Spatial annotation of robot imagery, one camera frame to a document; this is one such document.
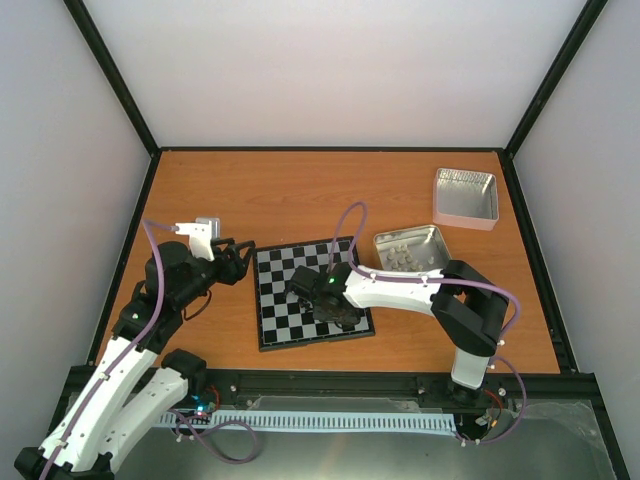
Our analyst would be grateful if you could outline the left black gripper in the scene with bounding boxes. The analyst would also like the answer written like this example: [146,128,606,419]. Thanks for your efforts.
[176,238,258,308]

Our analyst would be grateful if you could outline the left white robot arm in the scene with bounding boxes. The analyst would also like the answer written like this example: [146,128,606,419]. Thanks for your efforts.
[14,239,255,479]

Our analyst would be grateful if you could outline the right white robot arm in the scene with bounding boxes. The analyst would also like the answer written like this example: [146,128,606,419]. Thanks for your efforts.
[286,260,511,404]

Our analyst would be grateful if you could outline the black chess pieces cluster centre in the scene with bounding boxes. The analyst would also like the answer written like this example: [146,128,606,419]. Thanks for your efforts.
[297,298,313,312]

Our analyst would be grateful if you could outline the white chess pieces in tin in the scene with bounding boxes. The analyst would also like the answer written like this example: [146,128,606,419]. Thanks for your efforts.
[385,244,435,272]

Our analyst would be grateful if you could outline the open metal tin with pieces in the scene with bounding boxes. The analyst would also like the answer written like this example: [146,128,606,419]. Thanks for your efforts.
[373,225,452,273]

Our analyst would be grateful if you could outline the small circuit board with led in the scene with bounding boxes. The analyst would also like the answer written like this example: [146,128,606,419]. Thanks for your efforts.
[192,390,220,416]

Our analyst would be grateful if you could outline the black and silver chessboard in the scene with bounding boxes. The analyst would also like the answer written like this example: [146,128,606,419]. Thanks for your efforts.
[253,237,375,352]

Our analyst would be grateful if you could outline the pink-rimmed metal tin lid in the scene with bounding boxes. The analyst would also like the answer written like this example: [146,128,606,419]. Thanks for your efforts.
[433,168,499,231]

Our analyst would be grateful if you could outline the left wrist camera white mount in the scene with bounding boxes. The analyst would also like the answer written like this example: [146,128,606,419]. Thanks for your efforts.
[173,217,221,261]

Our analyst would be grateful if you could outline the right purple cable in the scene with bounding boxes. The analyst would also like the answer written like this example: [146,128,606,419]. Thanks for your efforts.
[329,201,527,446]

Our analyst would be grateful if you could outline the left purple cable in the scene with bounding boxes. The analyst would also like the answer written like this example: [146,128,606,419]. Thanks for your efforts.
[37,219,176,480]

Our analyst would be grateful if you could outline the light blue cable duct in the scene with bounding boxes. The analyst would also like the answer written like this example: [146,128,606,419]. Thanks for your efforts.
[191,410,456,436]

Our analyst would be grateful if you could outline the black frame rail front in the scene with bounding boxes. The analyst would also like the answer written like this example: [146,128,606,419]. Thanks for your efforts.
[200,369,600,404]

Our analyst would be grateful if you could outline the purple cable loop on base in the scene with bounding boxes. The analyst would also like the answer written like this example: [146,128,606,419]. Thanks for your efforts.
[169,407,261,464]

